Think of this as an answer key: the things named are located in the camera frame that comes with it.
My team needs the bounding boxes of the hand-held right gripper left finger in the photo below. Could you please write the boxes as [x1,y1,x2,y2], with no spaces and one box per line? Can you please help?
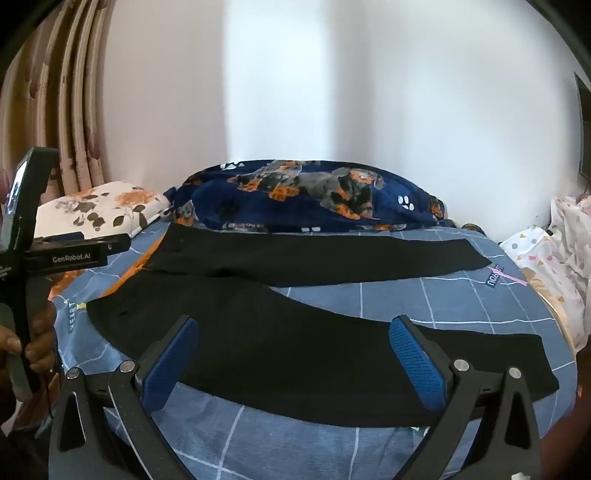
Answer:
[48,315,200,480]

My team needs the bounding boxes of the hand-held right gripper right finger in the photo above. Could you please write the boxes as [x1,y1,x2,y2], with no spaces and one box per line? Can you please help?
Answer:
[389,315,541,480]

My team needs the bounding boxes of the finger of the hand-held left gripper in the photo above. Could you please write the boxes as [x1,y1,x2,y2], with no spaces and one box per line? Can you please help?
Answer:
[33,232,132,254]

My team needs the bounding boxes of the black pants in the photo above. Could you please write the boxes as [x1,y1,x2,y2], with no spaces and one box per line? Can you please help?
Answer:
[87,224,560,428]

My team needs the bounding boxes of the person's left hand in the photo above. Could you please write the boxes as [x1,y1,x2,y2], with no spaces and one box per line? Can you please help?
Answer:
[0,299,58,376]

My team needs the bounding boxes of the white floral pillow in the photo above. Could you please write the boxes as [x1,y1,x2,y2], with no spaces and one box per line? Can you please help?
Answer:
[34,181,171,241]

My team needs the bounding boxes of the orange cloth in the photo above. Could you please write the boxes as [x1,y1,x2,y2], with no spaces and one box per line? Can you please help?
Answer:
[48,256,160,301]

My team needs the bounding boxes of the blue checked bedsheet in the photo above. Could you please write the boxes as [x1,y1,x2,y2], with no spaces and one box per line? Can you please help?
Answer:
[48,217,580,480]

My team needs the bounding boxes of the pink floral curtain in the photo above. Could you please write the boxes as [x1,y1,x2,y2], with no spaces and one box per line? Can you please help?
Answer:
[0,0,114,199]

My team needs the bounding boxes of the white confetti patterned cloth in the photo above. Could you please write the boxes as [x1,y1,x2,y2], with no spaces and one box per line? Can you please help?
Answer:
[501,194,591,356]

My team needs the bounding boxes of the navy dog printed blanket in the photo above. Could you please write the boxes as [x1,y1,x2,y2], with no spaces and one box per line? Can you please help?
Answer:
[168,159,446,234]

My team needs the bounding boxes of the dark wall panel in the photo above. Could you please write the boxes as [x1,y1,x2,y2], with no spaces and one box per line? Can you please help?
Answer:
[574,71,591,178]

